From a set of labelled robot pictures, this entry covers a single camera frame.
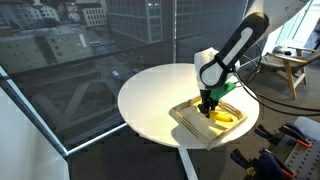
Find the white table leg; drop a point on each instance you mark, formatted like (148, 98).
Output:
(188, 165)

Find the perforated metal board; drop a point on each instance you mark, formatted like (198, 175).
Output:
(308, 160)

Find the wooden chair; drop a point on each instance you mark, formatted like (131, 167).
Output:
(290, 63)

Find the blue and black bar clamp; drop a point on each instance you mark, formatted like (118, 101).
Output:
(266, 133)
(245, 160)

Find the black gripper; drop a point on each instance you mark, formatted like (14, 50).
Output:
(206, 98)

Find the window bottom frame rail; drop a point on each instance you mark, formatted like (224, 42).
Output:
(96, 139)

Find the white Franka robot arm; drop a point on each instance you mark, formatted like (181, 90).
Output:
(206, 63)

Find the yellow banana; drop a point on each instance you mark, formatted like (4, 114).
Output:
(223, 117)

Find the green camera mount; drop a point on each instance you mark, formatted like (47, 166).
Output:
(223, 90)

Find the blue clamp with orange trigger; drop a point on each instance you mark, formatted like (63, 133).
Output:
(273, 163)
(293, 130)

